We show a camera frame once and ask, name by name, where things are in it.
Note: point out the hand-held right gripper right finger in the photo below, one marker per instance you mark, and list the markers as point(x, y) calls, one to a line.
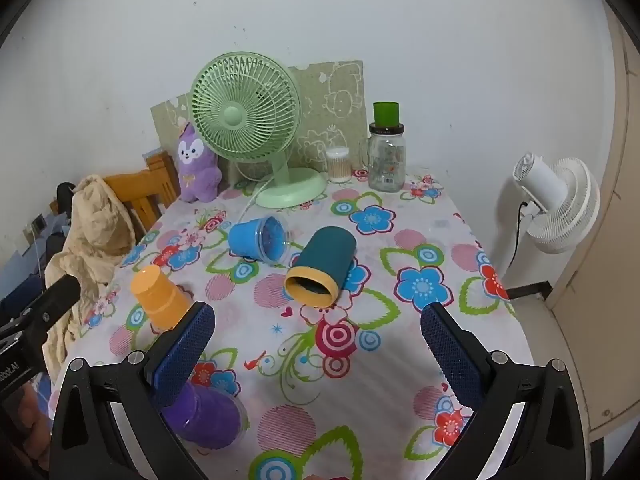
point(450, 352)

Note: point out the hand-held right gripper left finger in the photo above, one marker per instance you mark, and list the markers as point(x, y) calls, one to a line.
point(181, 350)

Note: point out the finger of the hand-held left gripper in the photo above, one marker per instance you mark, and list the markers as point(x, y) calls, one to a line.
point(47, 300)

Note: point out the teal cup with yellow rim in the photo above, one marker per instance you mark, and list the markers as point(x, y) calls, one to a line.
point(321, 270)

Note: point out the orange plastic cup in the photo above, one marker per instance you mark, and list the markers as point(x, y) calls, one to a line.
point(159, 297)

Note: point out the purple plastic cup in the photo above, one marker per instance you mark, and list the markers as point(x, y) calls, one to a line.
point(207, 417)

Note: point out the blue plastic cup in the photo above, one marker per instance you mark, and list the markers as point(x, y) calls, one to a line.
point(259, 240)

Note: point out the green cup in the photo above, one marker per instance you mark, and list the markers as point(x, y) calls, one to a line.
point(386, 112)

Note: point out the person's left hand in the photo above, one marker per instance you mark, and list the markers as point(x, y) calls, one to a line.
point(30, 425)

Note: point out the beige blanket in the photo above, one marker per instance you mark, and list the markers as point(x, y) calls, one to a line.
point(90, 250)

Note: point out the floral tablecloth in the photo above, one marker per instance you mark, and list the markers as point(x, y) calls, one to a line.
point(320, 340)

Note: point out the wooden chair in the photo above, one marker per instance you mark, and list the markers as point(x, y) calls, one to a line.
point(142, 195)

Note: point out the purple plush toy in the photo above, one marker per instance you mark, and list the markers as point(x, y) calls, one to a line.
point(196, 165)

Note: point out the white standing fan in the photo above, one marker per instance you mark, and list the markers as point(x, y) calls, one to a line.
point(560, 200)

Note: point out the glass jar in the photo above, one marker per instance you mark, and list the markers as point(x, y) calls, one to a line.
point(386, 160)

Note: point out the cotton swab container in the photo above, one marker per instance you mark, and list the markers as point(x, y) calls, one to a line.
point(337, 165)

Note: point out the green desk fan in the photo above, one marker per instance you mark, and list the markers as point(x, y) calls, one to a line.
point(250, 120)

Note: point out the green cartoon board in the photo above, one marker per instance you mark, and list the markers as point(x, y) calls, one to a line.
point(332, 105)

